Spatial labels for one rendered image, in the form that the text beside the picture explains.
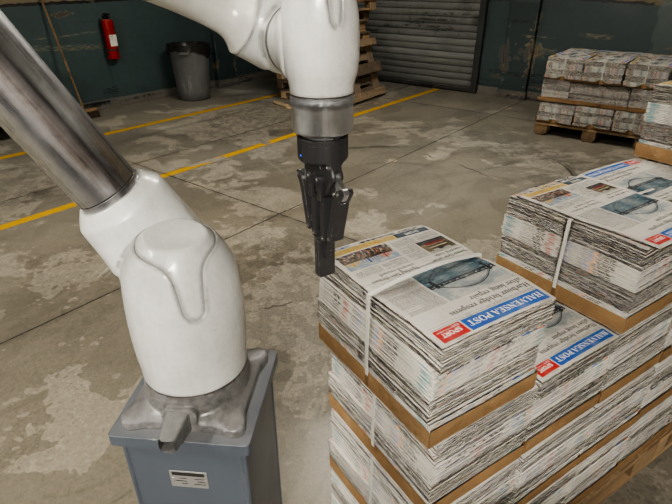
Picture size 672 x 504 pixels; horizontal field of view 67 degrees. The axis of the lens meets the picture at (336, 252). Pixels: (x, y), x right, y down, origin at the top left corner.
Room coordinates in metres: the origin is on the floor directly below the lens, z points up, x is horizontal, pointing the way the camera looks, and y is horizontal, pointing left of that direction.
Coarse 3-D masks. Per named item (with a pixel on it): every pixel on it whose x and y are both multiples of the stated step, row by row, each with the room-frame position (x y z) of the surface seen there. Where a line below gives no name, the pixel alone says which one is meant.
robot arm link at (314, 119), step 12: (348, 96) 0.71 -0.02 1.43; (300, 108) 0.70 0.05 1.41; (312, 108) 0.69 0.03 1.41; (324, 108) 0.69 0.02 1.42; (336, 108) 0.69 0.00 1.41; (348, 108) 0.70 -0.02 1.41; (300, 120) 0.70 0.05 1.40; (312, 120) 0.69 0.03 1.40; (324, 120) 0.69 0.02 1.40; (336, 120) 0.69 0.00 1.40; (348, 120) 0.71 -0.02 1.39; (300, 132) 0.70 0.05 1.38; (312, 132) 0.69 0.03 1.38; (324, 132) 0.69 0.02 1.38; (336, 132) 0.69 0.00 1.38; (348, 132) 0.71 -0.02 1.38
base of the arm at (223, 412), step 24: (264, 360) 0.65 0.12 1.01; (144, 384) 0.56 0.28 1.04; (240, 384) 0.56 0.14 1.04; (144, 408) 0.53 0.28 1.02; (168, 408) 0.52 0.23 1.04; (192, 408) 0.52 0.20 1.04; (216, 408) 0.53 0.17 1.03; (240, 408) 0.54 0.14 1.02; (168, 432) 0.48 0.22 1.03; (216, 432) 0.51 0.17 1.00; (240, 432) 0.50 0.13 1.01
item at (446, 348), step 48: (432, 288) 0.80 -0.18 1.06; (480, 288) 0.79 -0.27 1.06; (528, 288) 0.80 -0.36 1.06; (384, 336) 0.74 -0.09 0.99; (432, 336) 0.65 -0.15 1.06; (480, 336) 0.66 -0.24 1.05; (528, 336) 0.75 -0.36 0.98; (384, 384) 0.73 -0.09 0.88; (432, 384) 0.63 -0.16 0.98; (480, 384) 0.69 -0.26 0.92
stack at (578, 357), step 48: (576, 336) 0.95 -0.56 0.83; (624, 336) 0.97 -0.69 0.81; (336, 384) 0.92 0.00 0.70; (576, 384) 0.89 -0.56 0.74; (336, 432) 0.93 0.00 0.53; (384, 432) 0.76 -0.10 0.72; (480, 432) 0.70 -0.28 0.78; (528, 432) 0.80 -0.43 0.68; (576, 432) 0.91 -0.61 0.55; (624, 432) 1.08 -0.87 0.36; (336, 480) 0.94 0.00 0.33; (384, 480) 0.76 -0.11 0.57; (432, 480) 0.64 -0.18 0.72; (528, 480) 0.82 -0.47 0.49; (576, 480) 0.97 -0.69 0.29; (624, 480) 1.17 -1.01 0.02
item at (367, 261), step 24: (384, 240) 0.99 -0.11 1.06; (408, 240) 0.99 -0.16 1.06; (432, 240) 0.99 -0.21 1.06; (336, 264) 0.88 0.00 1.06; (360, 264) 0.88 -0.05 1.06; (384, 264) 0.88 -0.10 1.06; (408, 264) 0.89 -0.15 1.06; (336, 288) 0.88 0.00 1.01; (360, 288) 0.81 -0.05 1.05; (336, 312) 0.87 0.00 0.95; (360, 312) 0.80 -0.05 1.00; (336, 336) 0.87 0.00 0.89
